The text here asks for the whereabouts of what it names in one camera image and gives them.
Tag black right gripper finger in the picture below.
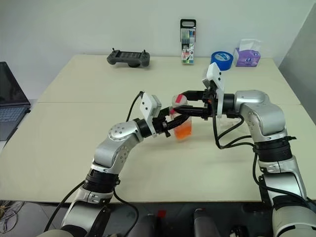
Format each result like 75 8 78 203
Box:
176 105 207 117
182 90 205 102

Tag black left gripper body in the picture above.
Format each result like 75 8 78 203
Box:
152 110 172 139

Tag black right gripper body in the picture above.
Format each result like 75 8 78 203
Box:
203 85 219 121

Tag clear bottle with orange drink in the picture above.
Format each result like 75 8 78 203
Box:
171 93 194 142

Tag blue tape roll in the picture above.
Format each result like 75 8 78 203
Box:
210 51 234 72

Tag marker pen pack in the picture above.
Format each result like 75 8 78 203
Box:
179 19 196 66

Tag purple tissue box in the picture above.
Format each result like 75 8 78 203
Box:
233 39 262 68

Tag dark grey handheld controller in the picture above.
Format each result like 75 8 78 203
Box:
106 47 152 68

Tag grey metal panel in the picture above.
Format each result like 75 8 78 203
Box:
277 0 316 106

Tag dark laptop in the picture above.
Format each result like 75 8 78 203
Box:
0 61 32 141

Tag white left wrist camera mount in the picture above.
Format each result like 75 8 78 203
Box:
139 92 163 138

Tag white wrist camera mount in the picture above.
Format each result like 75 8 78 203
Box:
201 62 225 117
139 92 163 138

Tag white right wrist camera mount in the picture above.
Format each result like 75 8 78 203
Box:
201 62 225 117

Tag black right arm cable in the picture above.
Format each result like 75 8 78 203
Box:
212 115 312 205

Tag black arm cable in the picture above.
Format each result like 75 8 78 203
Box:
212 115 312 205
44 91 140 234

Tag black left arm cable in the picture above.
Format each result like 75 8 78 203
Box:
44 91 140 234

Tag tangled floor cables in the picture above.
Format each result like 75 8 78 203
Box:
0 199 23 232

